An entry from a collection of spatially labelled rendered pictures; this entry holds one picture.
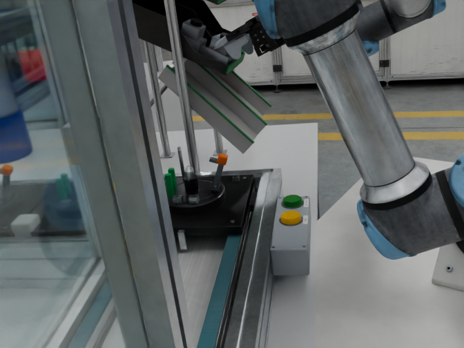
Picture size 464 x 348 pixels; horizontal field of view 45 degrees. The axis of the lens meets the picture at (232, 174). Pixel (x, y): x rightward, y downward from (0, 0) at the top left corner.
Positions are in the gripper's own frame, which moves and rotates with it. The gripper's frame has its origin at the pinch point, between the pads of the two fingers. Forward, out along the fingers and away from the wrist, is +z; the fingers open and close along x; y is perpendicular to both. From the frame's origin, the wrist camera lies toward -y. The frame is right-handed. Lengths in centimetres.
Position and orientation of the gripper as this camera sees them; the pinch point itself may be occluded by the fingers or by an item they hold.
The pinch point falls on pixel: (221, 42)
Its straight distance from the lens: 136.5
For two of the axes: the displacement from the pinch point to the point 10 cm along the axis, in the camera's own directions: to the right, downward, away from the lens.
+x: 4.7, -3.5, 8.1
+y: 4.5, 8.9, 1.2
